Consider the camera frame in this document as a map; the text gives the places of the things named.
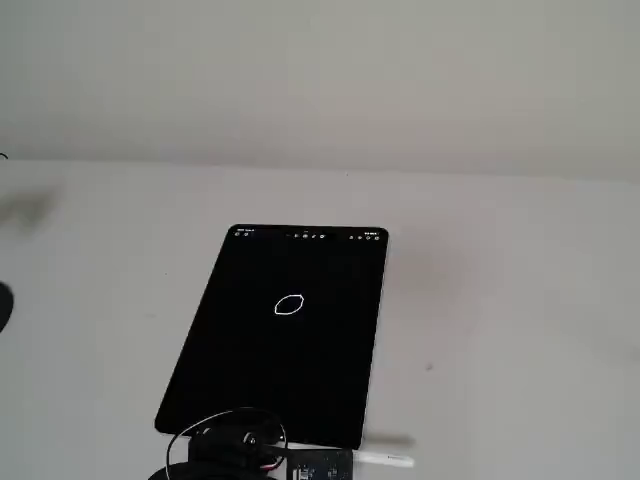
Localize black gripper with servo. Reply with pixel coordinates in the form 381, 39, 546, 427
186, 422, 287, 475

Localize white stylus pencil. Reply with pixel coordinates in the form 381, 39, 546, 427
286, 440, 417, 470

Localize black screen tablet silver edge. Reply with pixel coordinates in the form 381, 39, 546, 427
153, 224, 390, 451

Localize black round object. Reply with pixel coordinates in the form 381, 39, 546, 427
0, 281, 16, 335

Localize thin black camera cable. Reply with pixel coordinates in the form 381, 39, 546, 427
165, 406, 290, 480

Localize black wrist camera board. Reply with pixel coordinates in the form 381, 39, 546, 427
286, 448, 355, 480

